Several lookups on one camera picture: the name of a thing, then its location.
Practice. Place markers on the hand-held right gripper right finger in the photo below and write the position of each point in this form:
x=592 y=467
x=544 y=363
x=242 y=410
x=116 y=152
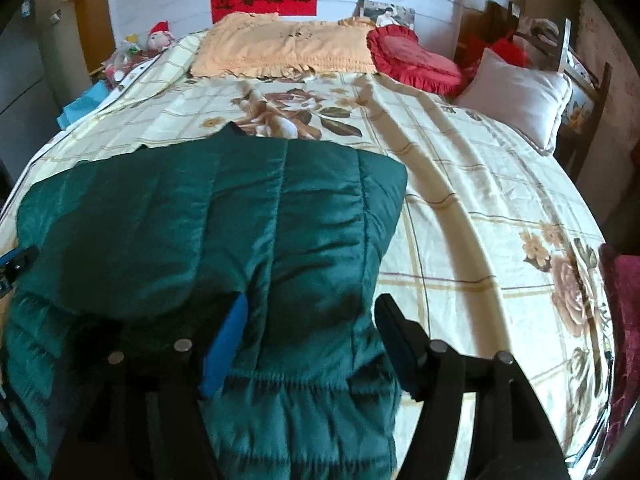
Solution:
x=400 y=340

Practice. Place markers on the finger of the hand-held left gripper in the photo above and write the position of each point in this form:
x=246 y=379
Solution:
x=15 y=260

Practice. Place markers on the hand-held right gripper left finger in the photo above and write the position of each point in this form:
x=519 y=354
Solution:
x=225 y=345

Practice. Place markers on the dark green quilted jacket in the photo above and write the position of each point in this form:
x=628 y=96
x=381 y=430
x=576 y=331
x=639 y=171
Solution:
x=200 y=220

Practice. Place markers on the cream floral checked bedsheet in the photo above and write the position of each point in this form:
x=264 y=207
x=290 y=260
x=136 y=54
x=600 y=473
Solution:
x=475 y=240

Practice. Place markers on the light blue bag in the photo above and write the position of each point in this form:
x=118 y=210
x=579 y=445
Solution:
x=82 y=107

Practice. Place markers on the grey cabinet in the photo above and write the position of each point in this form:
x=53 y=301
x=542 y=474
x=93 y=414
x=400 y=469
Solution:
x=30 y=60

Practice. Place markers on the pile of small toys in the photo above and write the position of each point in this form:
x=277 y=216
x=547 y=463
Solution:
x=122 y=60

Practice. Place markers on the maroon patterned cloth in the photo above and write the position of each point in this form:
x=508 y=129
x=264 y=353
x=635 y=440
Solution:
x=625 y=280

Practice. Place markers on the orange wooden cabinet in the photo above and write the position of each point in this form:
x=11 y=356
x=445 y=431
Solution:
x=95 y=25

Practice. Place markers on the stuffed doll with red hat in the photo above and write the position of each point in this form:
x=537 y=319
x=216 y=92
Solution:
x=160 y=37

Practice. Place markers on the white pillow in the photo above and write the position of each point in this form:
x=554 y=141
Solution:
x=515 y=95

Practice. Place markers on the red heart-shaped frilled pillow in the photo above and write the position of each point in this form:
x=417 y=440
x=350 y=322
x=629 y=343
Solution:
x=410 y=55

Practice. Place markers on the printed chair cushion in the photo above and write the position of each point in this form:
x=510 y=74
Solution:
x=577 y=107

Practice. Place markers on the dark wooden chair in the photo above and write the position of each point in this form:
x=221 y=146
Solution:
x=600 y=110

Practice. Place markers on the yellow frilled pillow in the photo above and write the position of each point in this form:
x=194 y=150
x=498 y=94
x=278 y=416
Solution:
x=280 y=45

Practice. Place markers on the red bag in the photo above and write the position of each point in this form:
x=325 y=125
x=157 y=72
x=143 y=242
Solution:
x=505 y=50

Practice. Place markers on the wall photo poster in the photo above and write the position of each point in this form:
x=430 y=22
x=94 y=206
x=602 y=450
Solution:
x=395 y=12

